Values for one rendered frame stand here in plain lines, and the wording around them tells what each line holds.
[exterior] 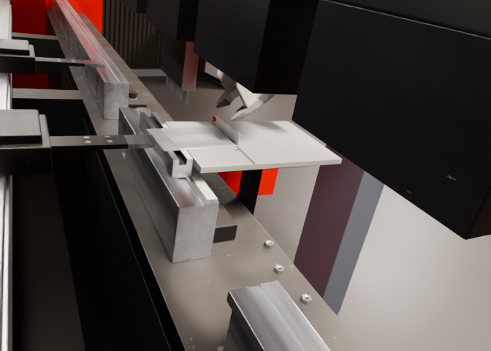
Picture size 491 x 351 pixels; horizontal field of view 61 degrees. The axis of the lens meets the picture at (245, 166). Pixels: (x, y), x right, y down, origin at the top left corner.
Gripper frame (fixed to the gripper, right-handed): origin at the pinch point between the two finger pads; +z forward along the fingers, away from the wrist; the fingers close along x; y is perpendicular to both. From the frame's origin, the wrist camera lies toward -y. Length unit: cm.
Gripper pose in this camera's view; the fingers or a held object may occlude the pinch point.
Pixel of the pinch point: (231, 110)
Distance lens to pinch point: 70.1
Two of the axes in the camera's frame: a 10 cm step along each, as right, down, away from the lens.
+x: 4.4, 4.5, -7.8
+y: -5.7, -5.3, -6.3
